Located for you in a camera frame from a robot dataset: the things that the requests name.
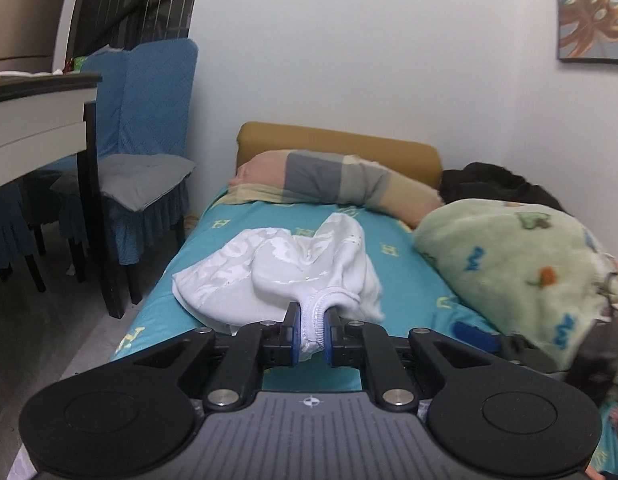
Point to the teal patterned bed sheet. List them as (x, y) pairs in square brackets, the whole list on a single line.
[(413, 293)]

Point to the white garment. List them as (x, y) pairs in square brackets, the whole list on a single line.
[(259, 272)]

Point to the mustard yellow headboard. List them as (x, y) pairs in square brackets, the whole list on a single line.
[(415, 160)]

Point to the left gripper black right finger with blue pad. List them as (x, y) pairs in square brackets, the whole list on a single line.
[(342, 345)]

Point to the dark metal window grille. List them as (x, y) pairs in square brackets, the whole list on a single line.
[(125, 24)]

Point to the blue covered dining chair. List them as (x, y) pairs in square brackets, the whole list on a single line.
[(142, 115)]

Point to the black clothing pile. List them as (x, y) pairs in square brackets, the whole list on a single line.
[(492, 182)]

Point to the white dark-topped table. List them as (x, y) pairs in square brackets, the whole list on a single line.
[(44, 118)]

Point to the green cartoon fleece blanket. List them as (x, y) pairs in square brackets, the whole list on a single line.
[(529, 269)]

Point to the plaid pillow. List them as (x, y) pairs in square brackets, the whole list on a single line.
[(297, 176)]

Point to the brown cardboard box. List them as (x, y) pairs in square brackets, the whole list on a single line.
[(28, 30)]

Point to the gold leaf wall painting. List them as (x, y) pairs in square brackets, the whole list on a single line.
[(587, 31)]

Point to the grey seat cushion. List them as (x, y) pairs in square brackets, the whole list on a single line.
[(137, 181)]

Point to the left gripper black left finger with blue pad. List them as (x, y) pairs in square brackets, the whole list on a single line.
[(281, 341)]

